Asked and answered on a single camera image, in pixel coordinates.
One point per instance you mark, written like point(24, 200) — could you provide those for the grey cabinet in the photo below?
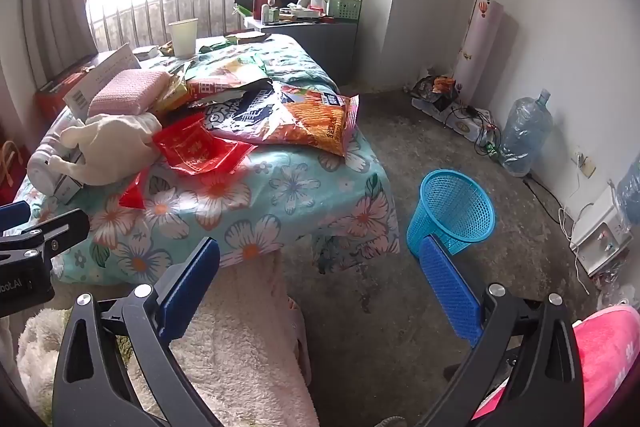
point(320, 52)

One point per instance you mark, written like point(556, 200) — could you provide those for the green potato chips bag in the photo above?
point(220, 77)

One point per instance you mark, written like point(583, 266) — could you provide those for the white appliance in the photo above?
point(597, 242)

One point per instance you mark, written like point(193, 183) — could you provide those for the white printed board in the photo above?
point(477, 42)

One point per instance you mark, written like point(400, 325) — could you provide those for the white bottle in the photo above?
point(40, 164)

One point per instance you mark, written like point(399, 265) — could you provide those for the blue mesh waste basket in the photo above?
point(450, 202)

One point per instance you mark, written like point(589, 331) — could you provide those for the cream fleece blanket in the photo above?
point(240, 357)

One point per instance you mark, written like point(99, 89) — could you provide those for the white cardboard box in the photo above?
point(107, 69)

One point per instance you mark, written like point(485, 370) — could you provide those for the pink knitted cloth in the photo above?
point(130, 92)

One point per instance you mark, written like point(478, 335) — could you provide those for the wicker basket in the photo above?
point(10, 162)

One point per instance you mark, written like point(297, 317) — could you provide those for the pale wrapped biscuit block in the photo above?
point(146, 52)

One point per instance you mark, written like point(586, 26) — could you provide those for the green plastic basket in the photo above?
point(344, 9)

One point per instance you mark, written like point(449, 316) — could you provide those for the white cloth glove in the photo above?
point(110, 147)

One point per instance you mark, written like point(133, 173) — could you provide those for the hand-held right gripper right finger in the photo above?
point(450, 292)

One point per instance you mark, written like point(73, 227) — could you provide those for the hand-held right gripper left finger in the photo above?
point(192, 287)

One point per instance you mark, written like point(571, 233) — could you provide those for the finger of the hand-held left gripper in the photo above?
point(60, 229)
point(12, 217)

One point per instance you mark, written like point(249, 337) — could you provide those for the wall socket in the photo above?
point(586, 166)

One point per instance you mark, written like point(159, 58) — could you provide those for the small green snack packet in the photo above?
point(212, 47)

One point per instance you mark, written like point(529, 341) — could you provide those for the orange-brown snack packet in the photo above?
point(250, 38)

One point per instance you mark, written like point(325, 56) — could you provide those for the white fluffy cloth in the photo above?
point(37, 347)

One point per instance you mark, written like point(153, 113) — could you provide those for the orange-yellow snack packet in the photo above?
point(166, 49)

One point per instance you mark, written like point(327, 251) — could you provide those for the large clear water bottle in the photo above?
point(630, 197)
point(525, 137)

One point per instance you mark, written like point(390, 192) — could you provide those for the red plastic packet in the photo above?
point(195, 147)

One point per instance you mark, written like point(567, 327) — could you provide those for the black bag of rubbish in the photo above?
point(432, 89)

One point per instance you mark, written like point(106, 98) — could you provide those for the floral turquoise blanket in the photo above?
point(280, 187)

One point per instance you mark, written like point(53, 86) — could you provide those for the white paper cup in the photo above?
point(183, 39)

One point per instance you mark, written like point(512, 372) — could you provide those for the orange and pink snack bag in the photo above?
point(315, 117)

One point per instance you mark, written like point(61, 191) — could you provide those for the yellow snack packet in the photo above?
point(172, 94)

